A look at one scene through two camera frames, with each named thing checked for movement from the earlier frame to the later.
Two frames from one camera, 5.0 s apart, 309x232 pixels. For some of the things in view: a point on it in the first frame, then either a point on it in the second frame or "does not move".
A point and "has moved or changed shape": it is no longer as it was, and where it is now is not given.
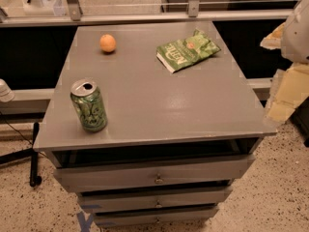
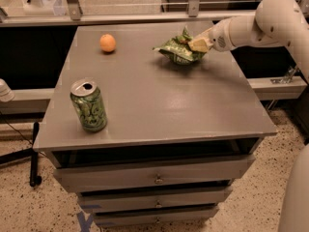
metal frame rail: x=61 y=18 does not move
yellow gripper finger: x=273 y=40 to x=208 y=36
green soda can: x=87 y=99 does not move
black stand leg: x=35 y=179 does not move
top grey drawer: x=154 y=173 does not move
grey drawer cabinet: x=154 y=122 does not move
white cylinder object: x=7 y=94 does not move
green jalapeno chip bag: x=188 y=53 has moved or changed shape
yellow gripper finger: x=293 y=87 to x=199 y=44
